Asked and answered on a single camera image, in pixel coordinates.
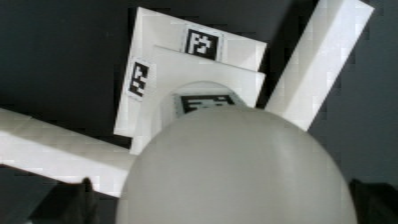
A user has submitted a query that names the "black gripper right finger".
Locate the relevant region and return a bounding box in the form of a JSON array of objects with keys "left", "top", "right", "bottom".
[{"left": 349, "top": 179, "right": 398, "bottom": 224}]

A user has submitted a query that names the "white lamp base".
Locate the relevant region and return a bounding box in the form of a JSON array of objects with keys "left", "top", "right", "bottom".
[{"left": 113, "top": 8, "right": 266, "bottom": 154}]

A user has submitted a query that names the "white L-shaped table fence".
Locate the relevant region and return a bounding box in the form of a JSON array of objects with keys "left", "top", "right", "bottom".
[{"left": 0, "top": 0, "right": 372, "bottom": 195}]

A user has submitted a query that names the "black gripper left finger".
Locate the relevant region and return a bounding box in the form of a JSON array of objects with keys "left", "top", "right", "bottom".
[{"left": 28, "top": 178, "right": 99, "bottom": 224}]

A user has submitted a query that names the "white lamp bulb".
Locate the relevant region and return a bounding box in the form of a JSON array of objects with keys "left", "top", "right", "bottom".
[{"left": 115, "top": 106, "right": 356, "bottom": 224}]

